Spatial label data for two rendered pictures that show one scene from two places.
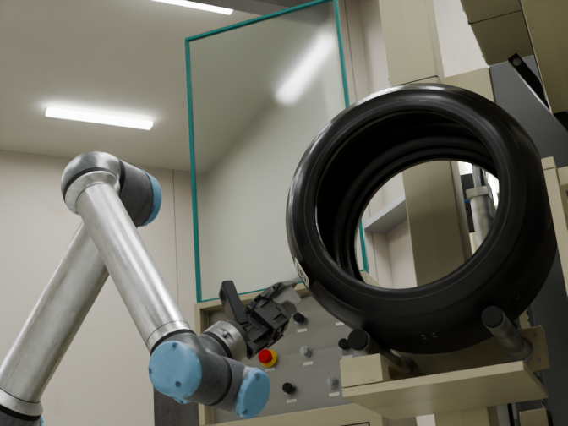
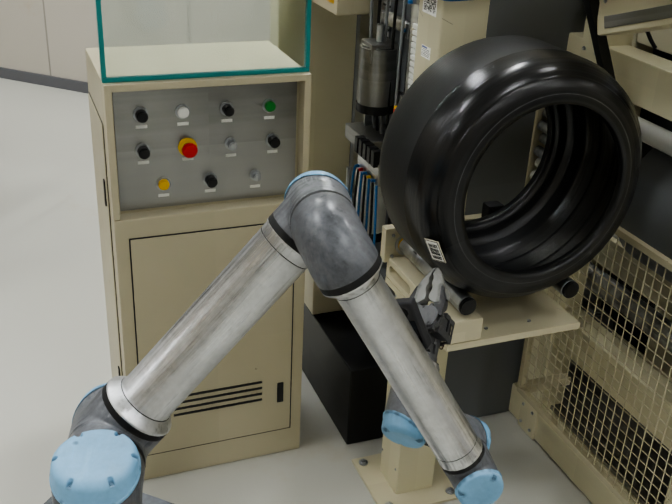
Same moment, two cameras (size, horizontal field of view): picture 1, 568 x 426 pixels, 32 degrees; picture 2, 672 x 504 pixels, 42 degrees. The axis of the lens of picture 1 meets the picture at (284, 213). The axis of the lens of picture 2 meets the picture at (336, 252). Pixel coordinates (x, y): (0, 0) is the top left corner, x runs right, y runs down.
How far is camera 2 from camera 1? 2.14 m
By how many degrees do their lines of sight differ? 63
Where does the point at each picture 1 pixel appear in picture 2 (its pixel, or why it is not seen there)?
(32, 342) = (197, 375)
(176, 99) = not seen: outside the picture
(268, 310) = (442, 324)
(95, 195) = (381, 300)
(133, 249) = (429, 368)
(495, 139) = (630, 150)
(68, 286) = (250, 322)
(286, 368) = (206, 158)
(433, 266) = not seen: hidden behind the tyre
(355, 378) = (460, 337)
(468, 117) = (619, 123)
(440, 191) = not seen: hidden behind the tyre
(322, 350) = (247, 142)
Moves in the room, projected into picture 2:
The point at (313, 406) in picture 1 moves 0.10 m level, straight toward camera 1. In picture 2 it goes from (232, 196) to (252, 208)
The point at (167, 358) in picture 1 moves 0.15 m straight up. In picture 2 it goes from (484, 487) to (494, 421)
